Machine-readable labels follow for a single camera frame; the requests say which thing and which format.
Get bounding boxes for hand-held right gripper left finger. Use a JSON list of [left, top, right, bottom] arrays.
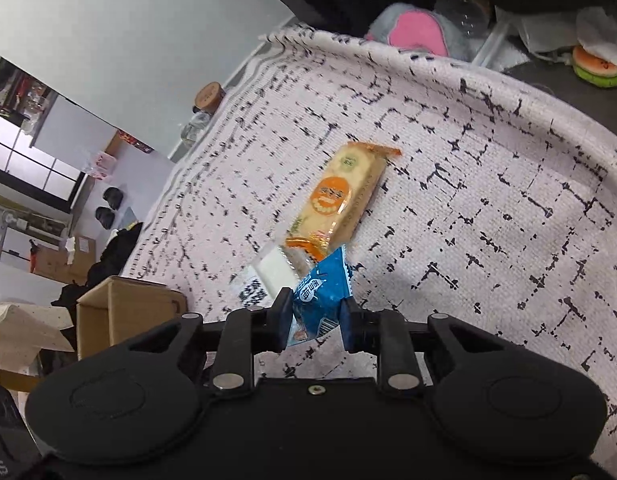
[[106, 287, 295, 395]]

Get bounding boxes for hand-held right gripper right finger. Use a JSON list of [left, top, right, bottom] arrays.
[[341, 297, 526, 392]]

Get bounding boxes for blue snack packet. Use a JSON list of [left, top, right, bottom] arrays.
[[286, 245, 353, 348]]

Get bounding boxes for cardboard box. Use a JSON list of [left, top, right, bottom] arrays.
[[76, 276, 189, 361]]

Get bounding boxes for small white clear packet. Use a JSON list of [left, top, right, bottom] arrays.
[[230, 245, 309, 308]]

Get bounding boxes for orange cracker packet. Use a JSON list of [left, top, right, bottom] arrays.
[[284, 141, 403, 263]]

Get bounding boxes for white black-flecked woven cloth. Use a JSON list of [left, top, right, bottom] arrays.
[[121, 22, 617, 480]]

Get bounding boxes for dark cloth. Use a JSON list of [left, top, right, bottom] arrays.
[[51, 222, 144, 311]]

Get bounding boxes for brown carton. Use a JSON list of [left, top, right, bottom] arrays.
[[33, 235, 96, 286]]

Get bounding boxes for red label strip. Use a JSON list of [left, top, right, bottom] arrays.
[[117, 129, 155, 155]]

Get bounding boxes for glass jar with wooden lid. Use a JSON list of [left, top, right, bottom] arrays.
[[181, 82, 226, 148]]

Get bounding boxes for pink white packet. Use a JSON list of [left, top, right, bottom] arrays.
[[86, 152, 116, 181]]

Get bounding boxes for speckled paper bag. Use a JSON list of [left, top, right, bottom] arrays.
[[0, 302, 74, 381]]

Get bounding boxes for grey plush with pink heart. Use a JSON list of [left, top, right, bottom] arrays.
[[364, 2, 471, 58]]

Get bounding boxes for clear plastic case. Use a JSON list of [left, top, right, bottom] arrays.
[[471, 20, 529, 73]]

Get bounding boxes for burger-shaped toy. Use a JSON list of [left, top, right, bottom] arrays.
[[572, 45, 617, 90]]

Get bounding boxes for white crumpled cloth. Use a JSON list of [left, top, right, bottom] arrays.
[[575, 7, 617, 61]]

